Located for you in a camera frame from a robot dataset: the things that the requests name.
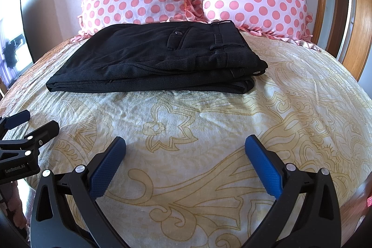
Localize cream patterned bedspread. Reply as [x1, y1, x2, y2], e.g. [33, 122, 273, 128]
[0, 30, 372, 248]

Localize person's left hand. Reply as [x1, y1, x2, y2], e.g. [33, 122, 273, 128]
[0, 180, 30, 226]

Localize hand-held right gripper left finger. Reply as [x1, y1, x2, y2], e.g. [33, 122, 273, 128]
[30, 136, 127, 248]

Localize dark brown door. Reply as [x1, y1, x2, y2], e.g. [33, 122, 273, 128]
[334, 0, 351, 60]

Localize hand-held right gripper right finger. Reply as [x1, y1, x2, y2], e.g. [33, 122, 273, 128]
[244, 135, 342, 248]

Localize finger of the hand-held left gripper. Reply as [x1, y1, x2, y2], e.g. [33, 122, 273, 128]
[0, 109, 31, 138]
[0, 120, 60, 160]

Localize black pants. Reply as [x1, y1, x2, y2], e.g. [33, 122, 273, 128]
[46, 20, 269, 95]

